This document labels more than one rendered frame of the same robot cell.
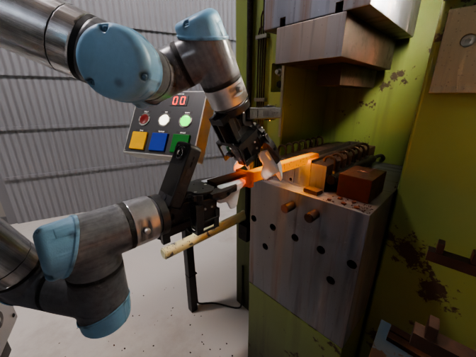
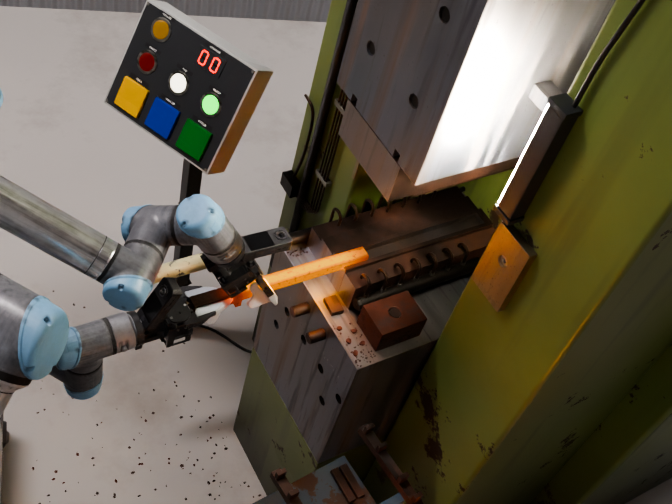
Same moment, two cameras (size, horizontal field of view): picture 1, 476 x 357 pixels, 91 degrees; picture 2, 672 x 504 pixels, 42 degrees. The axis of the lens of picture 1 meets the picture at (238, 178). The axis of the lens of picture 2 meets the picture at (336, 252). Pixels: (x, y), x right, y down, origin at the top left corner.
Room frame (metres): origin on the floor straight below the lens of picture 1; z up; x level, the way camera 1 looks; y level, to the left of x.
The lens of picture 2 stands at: (-0.57, -0.22, 2.44)
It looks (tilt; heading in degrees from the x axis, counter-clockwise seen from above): 48 degrees down; 2
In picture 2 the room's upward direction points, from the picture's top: 18 degrees clockwise
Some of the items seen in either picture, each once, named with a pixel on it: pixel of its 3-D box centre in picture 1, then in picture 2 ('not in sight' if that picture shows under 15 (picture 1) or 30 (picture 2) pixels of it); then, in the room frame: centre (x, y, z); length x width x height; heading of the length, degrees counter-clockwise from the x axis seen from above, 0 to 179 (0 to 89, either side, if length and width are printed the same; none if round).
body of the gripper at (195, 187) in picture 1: (185, 209); (160, 322); (0.40, 0.10, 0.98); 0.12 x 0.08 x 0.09; 134
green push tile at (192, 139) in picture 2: (180, 144); (194, 139); (0.89, 0.22, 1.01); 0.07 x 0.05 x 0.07; 69
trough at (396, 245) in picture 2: (333, 150); (416, 239); (0.83, -0.35, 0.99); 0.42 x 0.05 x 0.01; 134
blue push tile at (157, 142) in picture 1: (159, 142); (163, 118); (0.93, 0.32, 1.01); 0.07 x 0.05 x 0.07; 69
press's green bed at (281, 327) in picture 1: (319, 312); (354, 411); (0.82, -0.38, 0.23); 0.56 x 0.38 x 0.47; 134
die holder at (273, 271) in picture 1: (332, 225); (393, 322); (0.82, -0.38, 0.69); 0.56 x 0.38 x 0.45; 134
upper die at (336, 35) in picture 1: (340, 51); (453, 129); (0.85, -0.33, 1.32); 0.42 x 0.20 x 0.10; 134
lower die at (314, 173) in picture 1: (326, 159); (406, 241); (0.85, -0.33, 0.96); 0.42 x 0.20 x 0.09; 134
